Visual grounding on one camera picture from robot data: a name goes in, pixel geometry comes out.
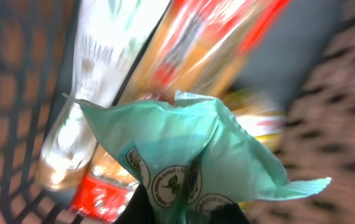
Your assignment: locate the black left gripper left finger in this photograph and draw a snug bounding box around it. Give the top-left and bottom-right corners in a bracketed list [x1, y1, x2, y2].
[114, 185, 155, 224]

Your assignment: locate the green tea drink carton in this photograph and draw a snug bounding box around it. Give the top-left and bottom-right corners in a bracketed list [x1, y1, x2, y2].
[221, 89, 286, 153]

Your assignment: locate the grey plastic basket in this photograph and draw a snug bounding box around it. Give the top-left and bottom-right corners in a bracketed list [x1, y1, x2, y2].
[0, 1, 355, 223]

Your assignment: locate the San Remo spaghetti pack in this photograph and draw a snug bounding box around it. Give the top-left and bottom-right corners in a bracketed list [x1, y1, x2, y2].
[71, 0, 286, 222]

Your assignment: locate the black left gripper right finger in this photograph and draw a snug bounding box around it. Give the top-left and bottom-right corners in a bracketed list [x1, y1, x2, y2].
[209, 203, 250, 224]

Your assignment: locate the white bamboo tube bottle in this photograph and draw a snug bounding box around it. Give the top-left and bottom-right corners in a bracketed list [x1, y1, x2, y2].
[35, 0, 169, 190]

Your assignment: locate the teal wet wipes pack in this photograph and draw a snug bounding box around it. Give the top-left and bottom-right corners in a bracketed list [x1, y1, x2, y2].
[78, 91, 331, 223]

